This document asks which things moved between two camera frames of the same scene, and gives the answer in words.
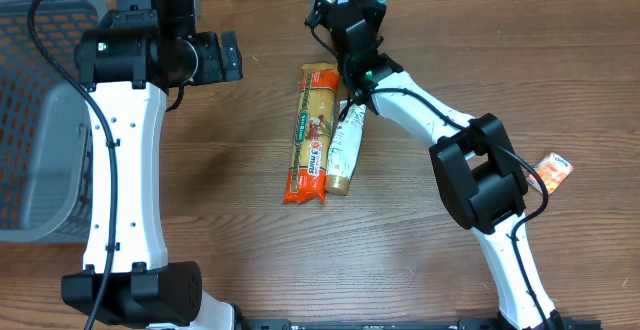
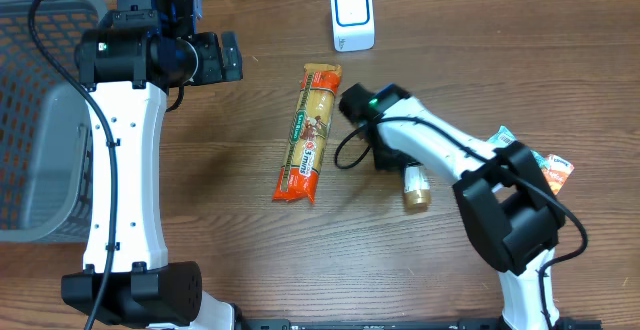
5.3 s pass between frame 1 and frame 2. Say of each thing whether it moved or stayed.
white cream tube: moved
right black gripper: moved
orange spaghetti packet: moved
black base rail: stayed
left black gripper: stayed
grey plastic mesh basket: stayed
